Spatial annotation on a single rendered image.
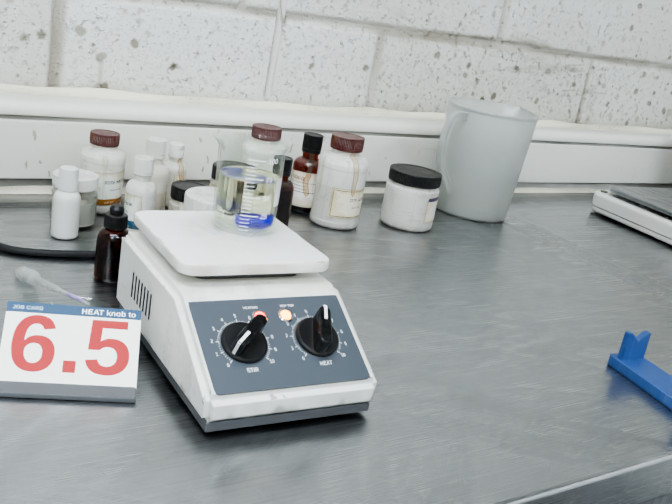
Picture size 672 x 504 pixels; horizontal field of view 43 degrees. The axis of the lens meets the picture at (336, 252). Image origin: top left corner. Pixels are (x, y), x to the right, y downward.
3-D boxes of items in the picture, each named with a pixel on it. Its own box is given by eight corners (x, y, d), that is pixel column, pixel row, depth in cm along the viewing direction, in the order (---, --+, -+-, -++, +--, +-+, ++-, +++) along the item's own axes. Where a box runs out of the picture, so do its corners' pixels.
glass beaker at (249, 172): (266, 222, 71) (280, 127, 69) (283, 245, 67) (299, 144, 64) (194, 218, 69) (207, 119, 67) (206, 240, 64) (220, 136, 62)
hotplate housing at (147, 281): (374, 416, 61) (395, 313, 58) (201, 440, 54) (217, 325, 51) (247, 293, 78) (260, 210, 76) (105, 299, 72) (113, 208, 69)
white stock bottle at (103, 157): (66, 205, 93) (72, 128, 91) (100, 199, 97) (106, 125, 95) (97, 218, 91) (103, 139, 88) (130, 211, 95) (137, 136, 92)
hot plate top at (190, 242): (333, 272, 64) (335, 261, 64) (181, 278, 58) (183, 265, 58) (266, 220, 74) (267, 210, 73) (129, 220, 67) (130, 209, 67)
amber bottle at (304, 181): (286, 202, 110) (298, 128, 107) (316, 207, 110) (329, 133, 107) (285, 211, 106) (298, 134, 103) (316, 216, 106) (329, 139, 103)
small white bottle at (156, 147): (166, 214, 97) (175, 138, 94) (161, 222, 93) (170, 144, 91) (136, 209, 96) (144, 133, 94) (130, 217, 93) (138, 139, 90)
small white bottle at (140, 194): (144, 226, 91) (152, 153, 89) (157, 236, 89) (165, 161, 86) (116, 227, 89) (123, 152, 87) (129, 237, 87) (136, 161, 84)
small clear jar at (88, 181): (104, 226, 89) (109, 178, 87) (67, 232, 85) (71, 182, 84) (76, 213, 91) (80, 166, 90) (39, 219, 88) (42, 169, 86)
